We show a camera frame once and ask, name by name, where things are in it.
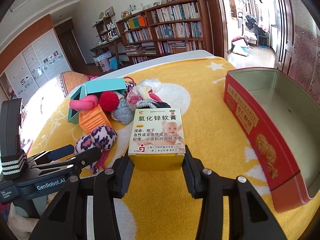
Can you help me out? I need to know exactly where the teal box tray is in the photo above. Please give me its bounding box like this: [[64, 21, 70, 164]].
[[67, 85, 86, 125]]

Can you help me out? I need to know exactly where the light orange rubber block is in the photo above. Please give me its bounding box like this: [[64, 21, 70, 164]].
[[79, 105, 112, 134]]

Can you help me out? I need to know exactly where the pink foam knot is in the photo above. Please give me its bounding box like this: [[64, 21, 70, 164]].
[[69, 95, 99, 111]]

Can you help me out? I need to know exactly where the yellow medicine box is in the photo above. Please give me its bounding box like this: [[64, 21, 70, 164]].
[[127, 108, 186, 172]]

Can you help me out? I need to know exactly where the grey sock ball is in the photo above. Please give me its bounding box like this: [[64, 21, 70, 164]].
[[111, 99, 135, 125]]

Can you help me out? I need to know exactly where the red pompom ball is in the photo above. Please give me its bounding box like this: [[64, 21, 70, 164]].
[[99, 91, 119, 112]]

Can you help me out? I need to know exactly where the teal box lid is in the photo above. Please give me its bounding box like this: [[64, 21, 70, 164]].
[[85, 78, 126, 95]]

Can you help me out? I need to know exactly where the yellow patterned towel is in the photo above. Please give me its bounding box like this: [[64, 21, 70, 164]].
[[27, 56, 320, 240]]

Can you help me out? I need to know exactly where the orange plaid pillow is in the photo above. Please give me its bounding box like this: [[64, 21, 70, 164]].
[[57, 71, 89, 98]]

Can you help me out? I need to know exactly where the white wardrobe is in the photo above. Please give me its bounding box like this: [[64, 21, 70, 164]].
[[1, 29, 71, 106]]

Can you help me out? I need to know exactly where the red biscuit tin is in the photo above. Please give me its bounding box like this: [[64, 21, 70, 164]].
[[224, 67, 319, 212]]

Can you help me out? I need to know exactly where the wooden desk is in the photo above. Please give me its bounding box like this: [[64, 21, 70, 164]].
[[90, 37, 123, 72]]

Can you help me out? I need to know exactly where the wooden bookshelf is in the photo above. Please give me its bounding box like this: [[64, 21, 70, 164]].
[[116, 0, 213, 64]]

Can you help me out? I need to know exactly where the wooden door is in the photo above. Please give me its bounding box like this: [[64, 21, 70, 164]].
[[274, 0, 295, 75]]

